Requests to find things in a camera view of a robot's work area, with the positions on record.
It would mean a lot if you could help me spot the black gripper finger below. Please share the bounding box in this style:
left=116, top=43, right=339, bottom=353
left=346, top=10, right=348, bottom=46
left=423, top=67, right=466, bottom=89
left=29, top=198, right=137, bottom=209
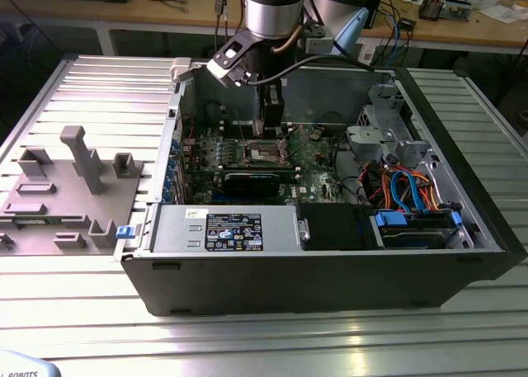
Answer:
left=263, top=83, right=286, bottom=138

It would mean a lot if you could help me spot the CPU socket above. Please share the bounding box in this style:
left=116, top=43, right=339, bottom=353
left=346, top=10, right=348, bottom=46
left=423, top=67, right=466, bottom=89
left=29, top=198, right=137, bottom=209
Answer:
left=243, top=139, right=292, bottom=167

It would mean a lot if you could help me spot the green motherboard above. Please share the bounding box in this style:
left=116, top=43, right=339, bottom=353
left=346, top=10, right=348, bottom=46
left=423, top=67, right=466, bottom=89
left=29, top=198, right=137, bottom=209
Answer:
left=181, top=119, right=360, bottom=207

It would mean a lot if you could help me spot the black graphics card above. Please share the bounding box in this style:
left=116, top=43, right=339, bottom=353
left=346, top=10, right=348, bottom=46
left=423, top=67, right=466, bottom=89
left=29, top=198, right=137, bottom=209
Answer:
left=220, top=168, right=300, bottom=199

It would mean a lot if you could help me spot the pale grey case latch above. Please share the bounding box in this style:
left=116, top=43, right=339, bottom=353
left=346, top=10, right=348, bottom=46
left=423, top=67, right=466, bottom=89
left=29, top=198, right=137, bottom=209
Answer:
left=169, top=57, right=193, bottom=83

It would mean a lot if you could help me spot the grey metal drive cage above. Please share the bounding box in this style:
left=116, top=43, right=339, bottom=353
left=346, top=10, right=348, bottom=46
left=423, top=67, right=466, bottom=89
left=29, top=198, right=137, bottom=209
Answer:
left=344, top=82, right=441, bottom=178

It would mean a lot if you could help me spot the black desktop box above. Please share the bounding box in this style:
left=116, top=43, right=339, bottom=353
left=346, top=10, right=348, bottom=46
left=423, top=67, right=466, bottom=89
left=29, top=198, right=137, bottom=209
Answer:
left=362, top=0, right=385, bottom=31

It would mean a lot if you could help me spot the black plastic shroud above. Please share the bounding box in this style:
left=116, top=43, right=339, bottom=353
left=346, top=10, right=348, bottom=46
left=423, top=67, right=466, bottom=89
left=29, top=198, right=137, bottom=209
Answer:
left=299, top=202, right=375, bottom=252

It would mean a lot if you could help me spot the grey power supply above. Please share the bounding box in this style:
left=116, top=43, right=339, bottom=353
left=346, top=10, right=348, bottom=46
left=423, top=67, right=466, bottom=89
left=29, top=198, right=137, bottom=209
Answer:
left=150, top=203, right=304, bottom=254

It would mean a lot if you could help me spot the metal heatsink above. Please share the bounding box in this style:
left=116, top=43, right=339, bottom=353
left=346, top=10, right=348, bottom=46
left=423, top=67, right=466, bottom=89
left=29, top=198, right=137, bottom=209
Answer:
left=418, top=0, right=446, bottom=22

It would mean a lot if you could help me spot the black PC case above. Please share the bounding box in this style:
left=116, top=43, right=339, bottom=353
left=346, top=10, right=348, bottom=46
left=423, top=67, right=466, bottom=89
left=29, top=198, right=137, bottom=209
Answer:
left=113, top=54, right=528, bottom=318

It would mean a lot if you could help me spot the wooden workbench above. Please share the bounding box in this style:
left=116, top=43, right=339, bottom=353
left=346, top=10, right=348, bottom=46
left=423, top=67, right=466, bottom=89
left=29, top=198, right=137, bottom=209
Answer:
left=0, top=0, right=528, bottom=59

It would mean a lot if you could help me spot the hard disk in blue carrier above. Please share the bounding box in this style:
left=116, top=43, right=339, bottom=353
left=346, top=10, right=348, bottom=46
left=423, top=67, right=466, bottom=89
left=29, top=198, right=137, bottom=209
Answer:
left=369, top=210, right=463, bottom=250

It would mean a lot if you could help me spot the grey open electronics device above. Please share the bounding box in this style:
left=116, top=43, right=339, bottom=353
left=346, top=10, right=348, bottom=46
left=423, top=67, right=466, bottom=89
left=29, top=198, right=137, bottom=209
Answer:
left=443, top=0, right=474, bottom=22

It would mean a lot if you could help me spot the grey parts rack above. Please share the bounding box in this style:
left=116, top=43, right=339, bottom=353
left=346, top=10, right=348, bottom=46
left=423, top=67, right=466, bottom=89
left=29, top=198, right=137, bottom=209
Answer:
left=0, top=124, right=145, bottom=257

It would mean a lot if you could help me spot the white paper sheet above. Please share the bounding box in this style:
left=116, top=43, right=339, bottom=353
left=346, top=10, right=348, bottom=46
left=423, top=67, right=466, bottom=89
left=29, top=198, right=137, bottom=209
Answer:
left=478, top=4, right=527, bottom=23

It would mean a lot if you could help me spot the green RAM stick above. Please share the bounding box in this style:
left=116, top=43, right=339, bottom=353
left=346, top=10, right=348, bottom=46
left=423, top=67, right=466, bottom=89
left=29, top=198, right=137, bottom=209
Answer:
left=0, top=216, right=49, bottom=226

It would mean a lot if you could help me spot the black camera cable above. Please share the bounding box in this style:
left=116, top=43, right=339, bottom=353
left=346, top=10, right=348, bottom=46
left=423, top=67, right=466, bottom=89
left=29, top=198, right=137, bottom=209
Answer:
left=245, top=54, right=376, bottom=85

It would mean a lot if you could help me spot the brown curved cable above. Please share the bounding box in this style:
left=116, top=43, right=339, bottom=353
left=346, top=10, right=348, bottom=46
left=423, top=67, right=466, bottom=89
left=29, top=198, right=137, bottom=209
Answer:
left=272, top=24, right=305, bottom=56

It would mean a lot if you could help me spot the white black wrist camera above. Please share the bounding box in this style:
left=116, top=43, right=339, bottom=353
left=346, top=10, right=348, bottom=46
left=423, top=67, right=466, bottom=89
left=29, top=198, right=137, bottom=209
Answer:
left=205, top=30, right=253, bottom=90

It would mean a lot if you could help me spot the thin red wire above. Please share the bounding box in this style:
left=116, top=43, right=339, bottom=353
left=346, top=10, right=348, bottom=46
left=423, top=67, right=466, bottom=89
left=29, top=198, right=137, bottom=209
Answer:
left=183, top=116, right=199, bottom=144

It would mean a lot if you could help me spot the blue flat data cable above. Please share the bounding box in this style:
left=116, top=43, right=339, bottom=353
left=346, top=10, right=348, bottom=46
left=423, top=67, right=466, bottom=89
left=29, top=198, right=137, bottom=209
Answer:
left=389, top=168, right=428, bottom=214

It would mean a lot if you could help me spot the orange power wire bundle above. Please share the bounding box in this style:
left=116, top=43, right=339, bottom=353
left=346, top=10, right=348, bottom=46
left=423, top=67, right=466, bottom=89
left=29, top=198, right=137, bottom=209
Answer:
left=369, top=164, right=445, bottom=213

